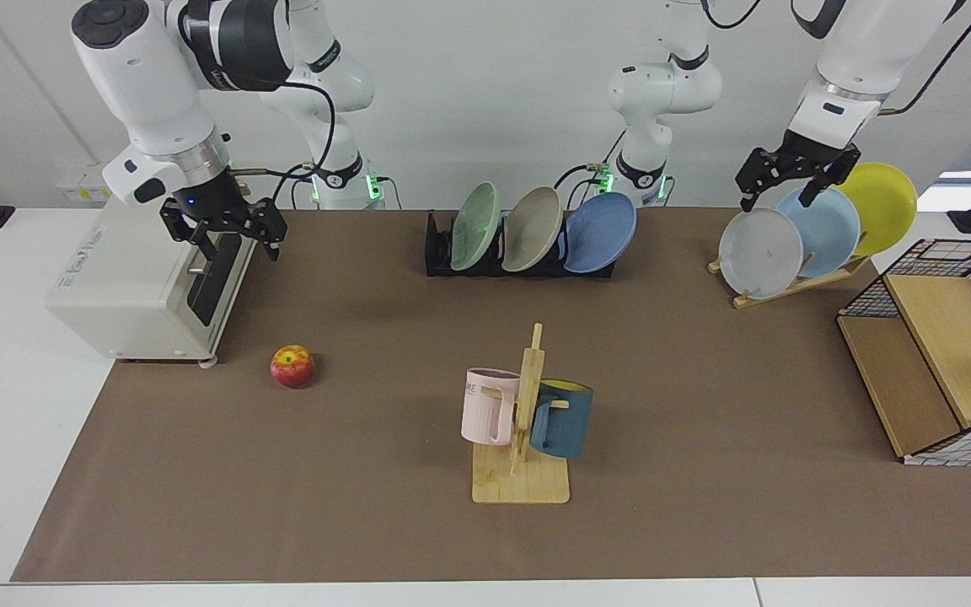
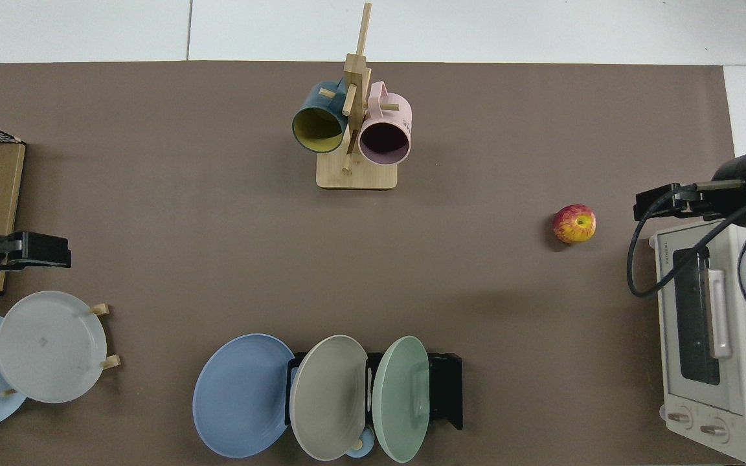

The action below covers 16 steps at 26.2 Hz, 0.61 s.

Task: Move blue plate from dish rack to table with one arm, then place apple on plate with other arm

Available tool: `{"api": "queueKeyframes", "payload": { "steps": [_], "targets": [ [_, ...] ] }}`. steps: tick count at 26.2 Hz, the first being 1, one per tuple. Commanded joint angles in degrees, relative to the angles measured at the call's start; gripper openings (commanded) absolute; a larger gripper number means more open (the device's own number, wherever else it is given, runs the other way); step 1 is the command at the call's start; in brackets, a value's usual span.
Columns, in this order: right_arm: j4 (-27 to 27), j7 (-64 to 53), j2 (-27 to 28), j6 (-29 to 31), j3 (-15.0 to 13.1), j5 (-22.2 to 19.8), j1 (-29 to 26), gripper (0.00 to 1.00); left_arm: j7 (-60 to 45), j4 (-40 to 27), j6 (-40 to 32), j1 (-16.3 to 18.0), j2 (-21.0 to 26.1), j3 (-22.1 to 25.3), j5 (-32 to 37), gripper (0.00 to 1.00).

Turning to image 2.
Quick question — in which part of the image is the red yellow apple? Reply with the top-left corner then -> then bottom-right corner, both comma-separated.
552,204 -> 597,245

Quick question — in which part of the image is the wooden plate rack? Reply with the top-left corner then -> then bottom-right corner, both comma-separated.
0,303 -> 121,397

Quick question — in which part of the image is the grey plate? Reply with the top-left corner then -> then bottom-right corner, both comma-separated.
0,291 -> 107,405

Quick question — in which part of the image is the black dish rack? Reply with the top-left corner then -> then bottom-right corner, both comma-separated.
286,351 -> 464,431

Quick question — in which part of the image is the beige plate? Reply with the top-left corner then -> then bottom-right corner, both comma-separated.
289,335 -> 369,461

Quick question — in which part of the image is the pale green plate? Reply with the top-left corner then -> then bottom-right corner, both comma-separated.
372,335 -> 431,463

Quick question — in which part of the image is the brown table cloth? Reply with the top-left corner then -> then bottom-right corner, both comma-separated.
0,61 -> 743,466

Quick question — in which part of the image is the pink mug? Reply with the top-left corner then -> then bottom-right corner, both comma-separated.
357,81 -> 413,166

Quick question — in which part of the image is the dark teal mug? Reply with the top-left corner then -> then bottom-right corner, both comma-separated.
291,79 -> 350,154

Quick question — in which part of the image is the wooden cup stand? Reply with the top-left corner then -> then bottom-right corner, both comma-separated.
316,2 -> 400,190

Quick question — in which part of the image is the small blue round thing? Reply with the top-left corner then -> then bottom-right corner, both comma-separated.
345,424 -> 376,459

